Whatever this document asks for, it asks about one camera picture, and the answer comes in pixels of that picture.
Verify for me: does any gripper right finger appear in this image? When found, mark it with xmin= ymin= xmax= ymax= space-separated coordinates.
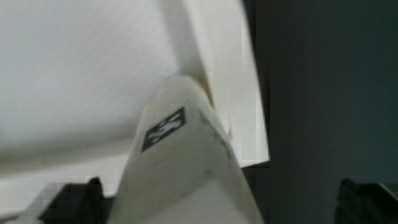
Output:
xmin=334 ymin=179 xmax=398 ymax=224

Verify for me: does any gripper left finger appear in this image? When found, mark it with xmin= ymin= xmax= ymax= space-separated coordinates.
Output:
xmin=11 ymin=176 xmax=118 ymax=224

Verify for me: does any white desk leg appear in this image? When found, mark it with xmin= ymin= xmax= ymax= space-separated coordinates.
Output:
xmin=107 ymin=76 xmax=265 ymax=224

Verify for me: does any white desk top tray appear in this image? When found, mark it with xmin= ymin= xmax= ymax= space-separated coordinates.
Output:
xmin=0 ymin=0 xmax=271 ymax=217

